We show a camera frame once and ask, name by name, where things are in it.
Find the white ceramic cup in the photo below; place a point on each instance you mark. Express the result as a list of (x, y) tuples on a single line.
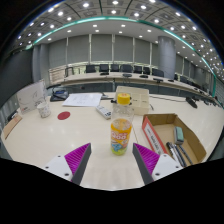
[(44, 110)]

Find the clear bottle with yellow cap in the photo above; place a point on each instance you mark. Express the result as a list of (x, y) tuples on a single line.
[(121, 133)]

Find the white paper carton box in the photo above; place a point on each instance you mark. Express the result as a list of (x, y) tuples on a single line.
[(30, 97)]

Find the black marker pen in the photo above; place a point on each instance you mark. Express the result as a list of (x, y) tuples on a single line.
[(186, 155), (173, 152)]

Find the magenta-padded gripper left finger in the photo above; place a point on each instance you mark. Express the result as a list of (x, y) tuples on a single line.
[(77, 158)]

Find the open brown cardboard box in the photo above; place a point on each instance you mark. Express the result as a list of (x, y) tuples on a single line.
[(166, 128)]

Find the small long white box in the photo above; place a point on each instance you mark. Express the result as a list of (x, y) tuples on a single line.
[(104, 112)]

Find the white printed paper sheet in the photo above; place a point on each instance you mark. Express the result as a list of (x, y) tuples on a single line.
[(82, 99)]

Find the row of black office chairs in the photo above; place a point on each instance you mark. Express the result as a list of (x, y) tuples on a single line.
[(126, 68)]

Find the flat brown cardboard sheet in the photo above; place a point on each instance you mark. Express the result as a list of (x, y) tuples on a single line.
[(11, 126)]

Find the group of ceiling lights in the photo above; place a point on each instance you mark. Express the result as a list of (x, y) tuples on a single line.
[(86, 5)]

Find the open white cardboard box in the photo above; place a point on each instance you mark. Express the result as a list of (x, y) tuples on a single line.
[(140, 100)]

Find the grey-green board eraser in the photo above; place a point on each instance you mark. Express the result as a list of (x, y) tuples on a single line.
[(179, 135)]

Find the flat round red coaster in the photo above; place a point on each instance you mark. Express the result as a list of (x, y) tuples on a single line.
[(63, 115)]

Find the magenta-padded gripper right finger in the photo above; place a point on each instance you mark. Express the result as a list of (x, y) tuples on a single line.
[(146, 159)]

